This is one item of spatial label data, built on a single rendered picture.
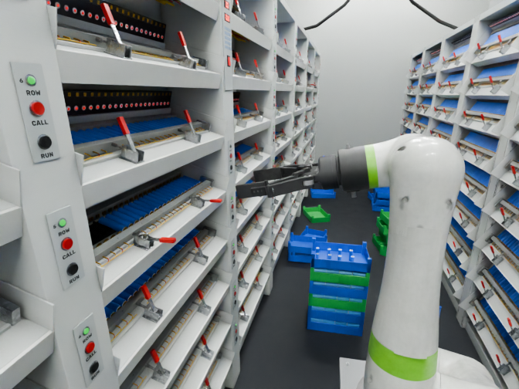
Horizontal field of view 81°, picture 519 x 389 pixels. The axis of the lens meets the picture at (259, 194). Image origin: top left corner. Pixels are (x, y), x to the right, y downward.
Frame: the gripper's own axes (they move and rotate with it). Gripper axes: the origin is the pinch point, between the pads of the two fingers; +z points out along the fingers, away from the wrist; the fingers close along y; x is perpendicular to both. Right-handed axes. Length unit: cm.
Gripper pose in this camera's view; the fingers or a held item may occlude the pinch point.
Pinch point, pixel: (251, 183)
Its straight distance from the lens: 72.8
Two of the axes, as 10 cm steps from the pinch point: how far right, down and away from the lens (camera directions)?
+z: -9.4, 1.2, 3.1
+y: 2.6, -3.0, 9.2
